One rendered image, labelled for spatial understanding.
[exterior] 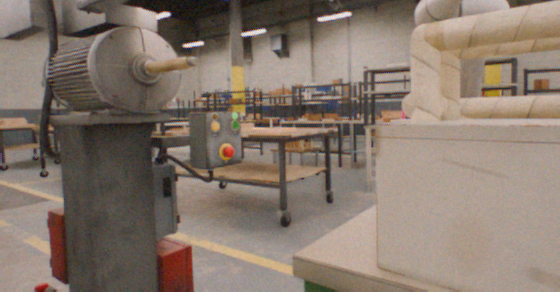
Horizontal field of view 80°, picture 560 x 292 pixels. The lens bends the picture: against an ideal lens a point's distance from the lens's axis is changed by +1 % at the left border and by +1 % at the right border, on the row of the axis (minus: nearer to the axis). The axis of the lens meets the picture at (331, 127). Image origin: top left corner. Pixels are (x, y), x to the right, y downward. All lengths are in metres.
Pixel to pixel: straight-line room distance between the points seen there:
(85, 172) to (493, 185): 1.12
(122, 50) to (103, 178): 0.40
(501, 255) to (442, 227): 0.06
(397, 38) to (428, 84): 12.22
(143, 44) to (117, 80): 0.13
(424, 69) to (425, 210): 0.15
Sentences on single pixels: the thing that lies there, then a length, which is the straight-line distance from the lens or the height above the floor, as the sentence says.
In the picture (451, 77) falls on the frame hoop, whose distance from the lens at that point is 0.45.
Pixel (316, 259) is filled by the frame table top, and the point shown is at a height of 0.93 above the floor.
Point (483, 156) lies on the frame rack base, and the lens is 0.35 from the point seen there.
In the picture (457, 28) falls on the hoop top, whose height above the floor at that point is 1.20.
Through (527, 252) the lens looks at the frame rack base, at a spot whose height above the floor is 0.99.
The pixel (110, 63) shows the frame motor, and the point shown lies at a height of 1.26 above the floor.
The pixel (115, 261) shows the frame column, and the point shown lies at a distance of 1.32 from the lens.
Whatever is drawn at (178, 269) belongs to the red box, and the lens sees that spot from 1.43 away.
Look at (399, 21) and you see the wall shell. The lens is 12.69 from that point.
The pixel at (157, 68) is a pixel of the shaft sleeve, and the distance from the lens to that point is 1.04.
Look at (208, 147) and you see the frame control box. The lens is 1.22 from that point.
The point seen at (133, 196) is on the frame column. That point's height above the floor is 0.85.
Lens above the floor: 1.12
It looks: 3 degrees down
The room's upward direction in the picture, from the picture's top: 1 degrees counter-clockwise
